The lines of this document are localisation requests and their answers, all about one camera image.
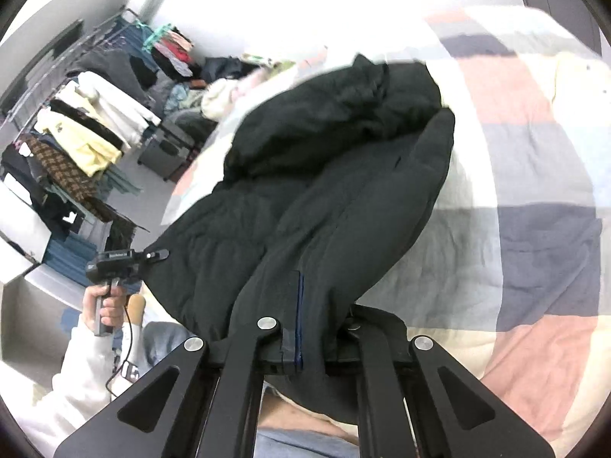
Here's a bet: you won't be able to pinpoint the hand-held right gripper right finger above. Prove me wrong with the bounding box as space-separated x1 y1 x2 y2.
326 304 557 458

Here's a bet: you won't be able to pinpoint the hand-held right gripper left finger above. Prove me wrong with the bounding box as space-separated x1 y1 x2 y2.
54 271 306 458

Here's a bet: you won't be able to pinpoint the black puffer jacket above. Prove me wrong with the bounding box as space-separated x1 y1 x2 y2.
142 54 457 426

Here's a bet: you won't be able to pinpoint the person's left forearm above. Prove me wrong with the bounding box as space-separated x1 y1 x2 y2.
16 317 146 442

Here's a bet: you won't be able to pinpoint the colourful hanging clothes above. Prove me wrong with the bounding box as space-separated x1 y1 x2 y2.
152 30 202 83

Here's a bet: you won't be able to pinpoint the metal clothes rack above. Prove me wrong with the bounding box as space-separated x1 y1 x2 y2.
0 6 154 153

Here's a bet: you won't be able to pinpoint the person's left hand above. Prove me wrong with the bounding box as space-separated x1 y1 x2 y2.
80 284 126 332

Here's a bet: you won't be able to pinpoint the blue folded cloth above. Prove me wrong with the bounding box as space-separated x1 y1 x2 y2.
42 237 102 278

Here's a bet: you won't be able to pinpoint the white storage box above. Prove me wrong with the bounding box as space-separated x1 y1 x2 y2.
0 184 54 284

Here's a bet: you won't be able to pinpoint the black suitcase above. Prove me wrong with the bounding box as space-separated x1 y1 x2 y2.
137 121 202 183

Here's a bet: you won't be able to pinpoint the brown patterned garment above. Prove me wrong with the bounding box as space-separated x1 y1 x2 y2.
18 132 140 250

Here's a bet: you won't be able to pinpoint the yellow fleece jacket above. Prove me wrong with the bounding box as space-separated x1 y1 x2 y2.
35 109 123 178

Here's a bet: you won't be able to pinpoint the black hanging garment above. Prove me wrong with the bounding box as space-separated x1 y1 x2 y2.
49 98 133 154

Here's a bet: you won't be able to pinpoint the white hoodie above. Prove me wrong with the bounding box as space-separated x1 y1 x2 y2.
66 71 164 150

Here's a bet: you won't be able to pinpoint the grey hanging garment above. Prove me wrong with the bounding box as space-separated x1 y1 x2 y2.
78 49 154 102

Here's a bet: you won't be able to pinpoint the black bag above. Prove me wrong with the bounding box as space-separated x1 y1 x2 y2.
199 56 250 85

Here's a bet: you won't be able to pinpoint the checkered patchwork bed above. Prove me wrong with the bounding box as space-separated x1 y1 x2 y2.
161 4 603 445

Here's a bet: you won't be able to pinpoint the teal clip hanger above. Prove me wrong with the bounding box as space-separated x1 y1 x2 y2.
142 23 178 49

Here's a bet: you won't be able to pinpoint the black cable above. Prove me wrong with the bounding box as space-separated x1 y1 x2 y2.
106 296 140 400

